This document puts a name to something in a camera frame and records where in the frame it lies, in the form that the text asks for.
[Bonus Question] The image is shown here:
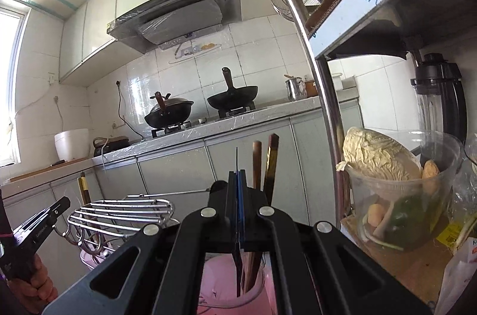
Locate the window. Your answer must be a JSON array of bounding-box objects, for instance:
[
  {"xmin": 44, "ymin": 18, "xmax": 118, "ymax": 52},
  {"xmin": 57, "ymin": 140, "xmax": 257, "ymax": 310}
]
[{"xmin": 0, "ymin": 2, "xmax": 30, "ymax": 167}]

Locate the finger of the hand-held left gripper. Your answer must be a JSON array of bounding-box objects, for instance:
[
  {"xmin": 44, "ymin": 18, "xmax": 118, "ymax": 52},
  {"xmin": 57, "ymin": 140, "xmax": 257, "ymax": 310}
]
[{"xmin": 13, "ymin": 197, "xmax": 71, "ymax": 253}]

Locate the grey kitchen base cabinet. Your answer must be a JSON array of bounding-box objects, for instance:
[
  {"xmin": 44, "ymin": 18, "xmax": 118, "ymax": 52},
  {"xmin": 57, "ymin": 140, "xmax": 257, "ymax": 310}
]
[{"xmin": 0, "ymin": 103, "xmax": 364, "ymax": 238}]

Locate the brown ceramic jar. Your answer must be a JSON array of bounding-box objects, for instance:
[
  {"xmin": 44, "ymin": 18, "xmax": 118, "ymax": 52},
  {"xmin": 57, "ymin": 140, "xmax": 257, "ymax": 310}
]
[{"xmin": 303, "ymin": 75, "xmax": 320, "ymax": 98}]

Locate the black cable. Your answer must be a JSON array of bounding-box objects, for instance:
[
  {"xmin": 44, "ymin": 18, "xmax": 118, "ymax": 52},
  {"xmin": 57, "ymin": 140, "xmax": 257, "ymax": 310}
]
[{"xmin": 117, "ymin": 81, "xmax": 145, "ymax": 141}]

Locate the steel shelf rack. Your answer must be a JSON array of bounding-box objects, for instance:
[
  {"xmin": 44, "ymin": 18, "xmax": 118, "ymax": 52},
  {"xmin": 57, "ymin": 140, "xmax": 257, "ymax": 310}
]
[{"xmin": 242, "ymin": 0, "xmax": 477, "ymax": 304}]

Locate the white printed packet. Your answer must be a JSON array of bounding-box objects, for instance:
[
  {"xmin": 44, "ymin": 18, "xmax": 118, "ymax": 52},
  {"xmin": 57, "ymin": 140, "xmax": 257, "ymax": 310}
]
[{"xmin": 434, "ymin": 238, "xmax": 477, "ymax": 315}]

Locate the white cable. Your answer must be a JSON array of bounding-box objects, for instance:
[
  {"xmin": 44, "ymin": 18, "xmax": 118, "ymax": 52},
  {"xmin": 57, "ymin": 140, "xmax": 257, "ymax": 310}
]
[{"xmin": 100, "ymin": 138, "xmax": 109, "ymax": 172}]

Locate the steel kettle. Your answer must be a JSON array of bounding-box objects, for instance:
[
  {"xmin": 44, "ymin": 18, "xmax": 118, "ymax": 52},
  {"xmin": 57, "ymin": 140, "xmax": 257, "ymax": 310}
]
[{"xmin": 284, "ymin": 74, "xmax": 307, "ymax": 102}]

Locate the dark chopstick with gold tip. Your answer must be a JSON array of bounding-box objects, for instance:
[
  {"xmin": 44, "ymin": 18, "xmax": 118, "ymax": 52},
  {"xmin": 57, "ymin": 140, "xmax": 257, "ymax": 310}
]
[{"xmin": 263, "ymin": 133, "xmax": 280, "ymax": 206}]

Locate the steel wire utensil rack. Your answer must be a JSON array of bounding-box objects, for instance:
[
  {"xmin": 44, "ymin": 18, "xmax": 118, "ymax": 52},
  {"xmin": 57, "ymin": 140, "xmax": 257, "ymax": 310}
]
[{"xmin": 56, "ymin": 188, "xmax": 213, "ymax": 257}]

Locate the dark brown chopstick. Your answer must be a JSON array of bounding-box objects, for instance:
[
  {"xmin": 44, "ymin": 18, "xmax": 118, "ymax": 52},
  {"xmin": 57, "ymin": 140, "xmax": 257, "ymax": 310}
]
[{"xmin": 244, "ymin": 141, "xmax": 262, "ymax": 297}]

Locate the napa cabbage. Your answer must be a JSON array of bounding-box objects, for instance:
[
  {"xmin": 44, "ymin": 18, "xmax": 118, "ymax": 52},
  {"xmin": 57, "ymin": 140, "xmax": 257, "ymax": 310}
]
[{"xmin": 342, "ymin": 127, "xmax": 424, "ymax": 182}]

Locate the person's left hand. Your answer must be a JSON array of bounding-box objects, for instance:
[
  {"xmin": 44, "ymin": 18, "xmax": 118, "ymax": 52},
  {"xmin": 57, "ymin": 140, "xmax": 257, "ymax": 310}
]
[{"xmin": 8, "ymin": 255, "xmax": 59, "ymax": 304}]

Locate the black blender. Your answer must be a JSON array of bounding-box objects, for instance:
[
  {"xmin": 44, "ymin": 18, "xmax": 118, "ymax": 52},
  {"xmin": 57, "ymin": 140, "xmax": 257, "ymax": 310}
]
[{"xmin": 410, "ymin": 53, "xmax": 469, "ymax": 145}]

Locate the wooden cutting board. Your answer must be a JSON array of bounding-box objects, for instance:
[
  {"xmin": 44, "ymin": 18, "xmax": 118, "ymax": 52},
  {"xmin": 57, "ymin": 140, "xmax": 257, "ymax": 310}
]
[{"xmin": 9, "ymin": 156, "xmax": 92, "ymax": 184}]

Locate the steel wok lid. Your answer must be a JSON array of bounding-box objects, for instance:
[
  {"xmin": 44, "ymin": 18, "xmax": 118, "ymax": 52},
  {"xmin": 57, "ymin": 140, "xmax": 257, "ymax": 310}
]
[{"xmin": 149, "ymin": 91, "xmax": 194, "ymax": 111}]

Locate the pink cup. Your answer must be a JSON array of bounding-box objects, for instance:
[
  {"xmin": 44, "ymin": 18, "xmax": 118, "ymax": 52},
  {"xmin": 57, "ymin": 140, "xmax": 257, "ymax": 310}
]
[
  {"xmin": 201, "ymin": 255, "xmax": 278, "ymax": 315},
  {"xmin": 80, "ymin": 247, "xmax": 113, "ymax": 273}
]

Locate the clear plastic bag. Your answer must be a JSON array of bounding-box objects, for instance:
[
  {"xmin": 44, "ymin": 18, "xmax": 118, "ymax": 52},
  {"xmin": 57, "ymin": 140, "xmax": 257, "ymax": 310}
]
[{"xmin": 436, "ymin": 134, "xmax": 477, "ymax": 256}]

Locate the dark brown stew pot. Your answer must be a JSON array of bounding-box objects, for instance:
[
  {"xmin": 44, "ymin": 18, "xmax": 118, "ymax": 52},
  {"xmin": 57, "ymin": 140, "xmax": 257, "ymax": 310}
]
[{"xmin": 92, "ymin": 136, "xmax": 129, "ymax": 156}]

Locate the gas stove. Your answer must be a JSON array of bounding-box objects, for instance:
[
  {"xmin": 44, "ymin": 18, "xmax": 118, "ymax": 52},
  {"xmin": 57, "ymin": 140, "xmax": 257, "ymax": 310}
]
[{"xmin": 151, "ymin": 105, "xmax": 258, "ymax": 139}]

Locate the clear plastic wall shelf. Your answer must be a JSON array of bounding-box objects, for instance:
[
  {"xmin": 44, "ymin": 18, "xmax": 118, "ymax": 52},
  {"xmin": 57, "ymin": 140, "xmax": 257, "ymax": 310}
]
[{"xmin": 168, "ymin": 41, "xmax": 223, "ymax": 64}]

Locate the white upper cabinet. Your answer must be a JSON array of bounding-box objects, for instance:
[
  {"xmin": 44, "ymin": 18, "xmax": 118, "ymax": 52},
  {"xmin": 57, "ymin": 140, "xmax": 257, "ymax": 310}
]
[{"xmin": 59, "ymin": 0, "xmax": 262, "ymax": 85}]

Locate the clear plastic bowl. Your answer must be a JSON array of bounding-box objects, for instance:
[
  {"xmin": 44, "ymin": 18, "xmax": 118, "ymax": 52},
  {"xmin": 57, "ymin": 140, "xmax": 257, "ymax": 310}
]
[{"xmin": 345, "ymin": 131, "xmax": 463, "ymax": 253}]

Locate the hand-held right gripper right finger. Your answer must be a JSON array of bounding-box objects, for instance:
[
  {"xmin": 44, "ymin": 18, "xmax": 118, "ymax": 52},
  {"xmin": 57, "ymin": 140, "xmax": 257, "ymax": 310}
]
[{"xmin": 240, "ymin": 170, "xmax": 390, "ymax": 315}]

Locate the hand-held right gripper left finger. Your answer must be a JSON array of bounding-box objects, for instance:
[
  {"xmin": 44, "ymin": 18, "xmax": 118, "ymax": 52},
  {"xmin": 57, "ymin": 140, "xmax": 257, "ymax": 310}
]
[{"xmin": 89, "ymin": 170, "xmax": 242, "ymax": 315}]

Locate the black wok with wooden handle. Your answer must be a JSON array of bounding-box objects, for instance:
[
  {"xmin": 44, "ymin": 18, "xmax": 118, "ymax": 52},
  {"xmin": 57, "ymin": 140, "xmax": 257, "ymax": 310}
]
[
  {"xmin": 207, "ymin": 67, "xmax": 259, "ymax": 111},
  {"xmin": 144, "ymin": 91, "xmax": 195, "ymax": 130}
]

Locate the thin dark chopstick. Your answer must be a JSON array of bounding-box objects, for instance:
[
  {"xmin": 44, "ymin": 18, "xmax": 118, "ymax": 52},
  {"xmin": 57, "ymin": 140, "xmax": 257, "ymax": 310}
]
[{"xmin": 235, "ymin": 147, "xmax": 244, "ymax": 298}]

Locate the white rice cooker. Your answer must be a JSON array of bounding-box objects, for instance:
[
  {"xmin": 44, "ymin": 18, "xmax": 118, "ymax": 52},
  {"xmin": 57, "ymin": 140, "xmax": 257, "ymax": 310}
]
[{"xmin": 54, "ymin": 129, "xmax": 91, "ymax": 161}]

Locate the green pepper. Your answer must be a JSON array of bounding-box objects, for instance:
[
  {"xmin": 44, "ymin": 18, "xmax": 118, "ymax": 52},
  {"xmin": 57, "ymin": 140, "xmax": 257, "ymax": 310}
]
[{"xmin": 384, "ymin": 196, "xmax": 429, "ymax": 249}]

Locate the wire strainer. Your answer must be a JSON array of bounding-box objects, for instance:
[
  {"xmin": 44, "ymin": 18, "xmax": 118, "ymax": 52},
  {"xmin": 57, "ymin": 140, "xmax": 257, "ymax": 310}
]
[{"xmin": 270, "ymin": 0, "xmax": 322, "ymax": 22}]

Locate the plastic wrapped range hood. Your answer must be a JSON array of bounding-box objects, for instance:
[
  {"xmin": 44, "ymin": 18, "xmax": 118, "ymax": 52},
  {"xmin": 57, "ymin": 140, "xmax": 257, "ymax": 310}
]
[{"xmin": 109, "ymin": 0, "xmax": 243, "ymax": 55}]

